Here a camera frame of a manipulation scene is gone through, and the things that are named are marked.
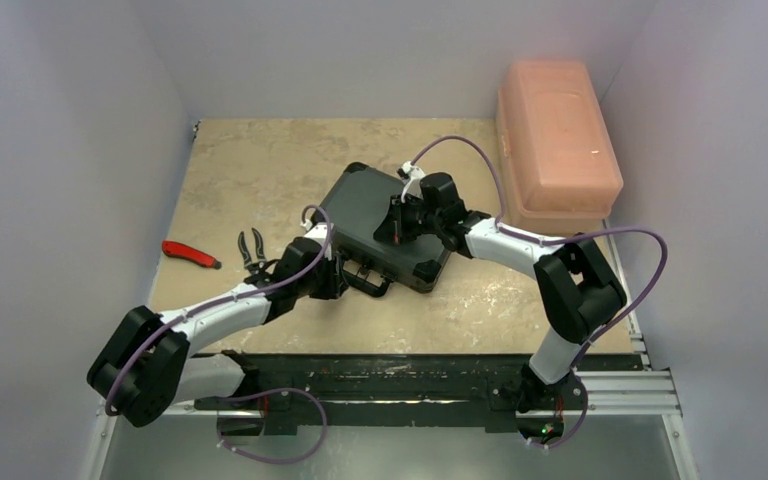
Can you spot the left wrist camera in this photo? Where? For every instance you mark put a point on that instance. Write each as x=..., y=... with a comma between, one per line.
x=321, y=232

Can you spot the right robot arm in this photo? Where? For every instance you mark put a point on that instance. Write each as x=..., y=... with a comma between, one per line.
x=579, y=290

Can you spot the pink plastic storage box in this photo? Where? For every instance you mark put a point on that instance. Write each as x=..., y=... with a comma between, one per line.
x=558, y=166

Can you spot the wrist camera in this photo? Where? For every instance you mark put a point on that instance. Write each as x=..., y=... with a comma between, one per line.
x=321, y=232
x=411, y=175

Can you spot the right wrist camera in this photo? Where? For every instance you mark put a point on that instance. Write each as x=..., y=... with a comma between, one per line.
x=411, y=175

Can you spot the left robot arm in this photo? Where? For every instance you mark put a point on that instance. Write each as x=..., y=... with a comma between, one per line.
x=153, y=361

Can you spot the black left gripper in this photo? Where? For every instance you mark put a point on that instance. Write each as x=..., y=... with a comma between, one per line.
x=334, y=284

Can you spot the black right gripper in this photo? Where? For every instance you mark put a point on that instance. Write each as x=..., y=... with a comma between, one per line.
x=398, y=221

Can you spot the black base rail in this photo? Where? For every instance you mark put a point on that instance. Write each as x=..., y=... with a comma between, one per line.
x=284, y=392

